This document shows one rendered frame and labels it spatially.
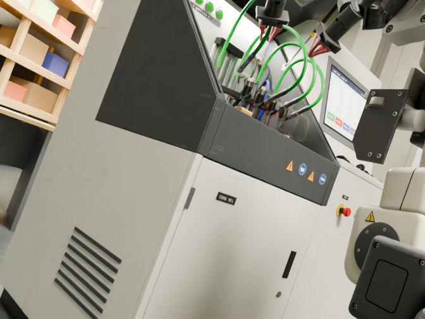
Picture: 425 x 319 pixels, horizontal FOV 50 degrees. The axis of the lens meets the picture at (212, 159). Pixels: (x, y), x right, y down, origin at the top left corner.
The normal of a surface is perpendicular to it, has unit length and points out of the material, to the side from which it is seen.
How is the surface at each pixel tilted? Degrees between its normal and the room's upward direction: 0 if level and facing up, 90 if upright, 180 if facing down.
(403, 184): 90
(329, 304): 90
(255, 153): 90
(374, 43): 90
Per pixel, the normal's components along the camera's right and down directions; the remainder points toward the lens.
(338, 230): 0.66, 0.22
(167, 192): -0.67, -0.28
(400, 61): -0.82, -0.33
